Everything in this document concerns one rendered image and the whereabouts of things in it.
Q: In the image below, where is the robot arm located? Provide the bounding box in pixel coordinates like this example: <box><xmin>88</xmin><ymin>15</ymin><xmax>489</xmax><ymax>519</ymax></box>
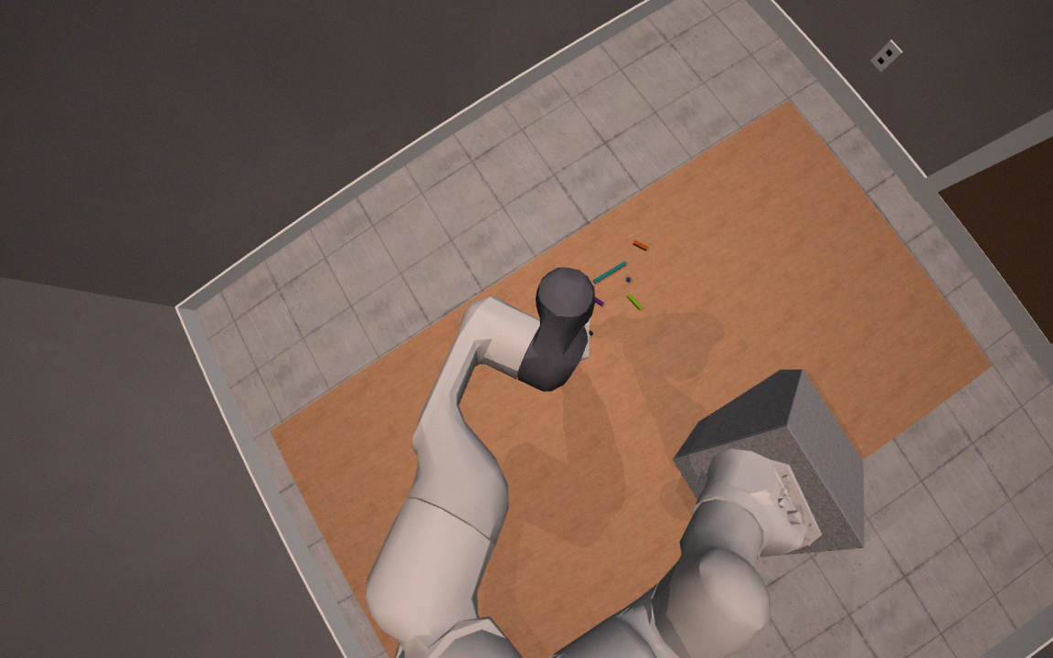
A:
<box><xmin>366</xmin><ymin>268</ymin><xmax>822</xmax><ymax>658</ymax></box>

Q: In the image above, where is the turquoise rod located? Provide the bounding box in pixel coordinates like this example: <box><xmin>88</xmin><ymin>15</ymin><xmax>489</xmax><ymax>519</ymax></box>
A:
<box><xmin>593</xmin><ymin>261</ymin><xmax>627</xmax><ymax>284</ymax></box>

